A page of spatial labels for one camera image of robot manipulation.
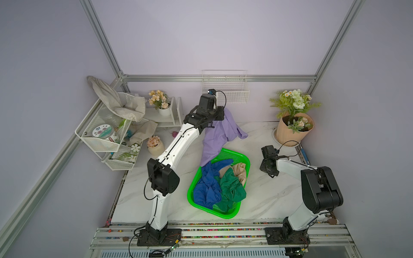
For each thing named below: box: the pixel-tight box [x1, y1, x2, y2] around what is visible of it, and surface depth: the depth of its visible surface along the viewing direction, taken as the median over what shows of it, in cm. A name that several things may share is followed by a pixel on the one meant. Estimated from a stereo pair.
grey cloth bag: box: [87, 75, 146, 123], surface depth 76 cm
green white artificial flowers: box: [269, 88, 322, 134], surface depth 92 cm
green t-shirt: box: [212, 167, 247, 214], surface depth 80 cm
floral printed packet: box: [111, 140, 143, 164], surface depth 86 cm
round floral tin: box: [91, 124, 120, 143], surface depth 68 cm
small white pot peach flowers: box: [148, 89, 172, 117], surface depth 98 cm
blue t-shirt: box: [193, 158, 234, 210], surface depth 82 cm
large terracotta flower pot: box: [275, 111, 315, 147], surface depth 98 cm
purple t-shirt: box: [200, 107, 248, 168], surface depth 88 cm
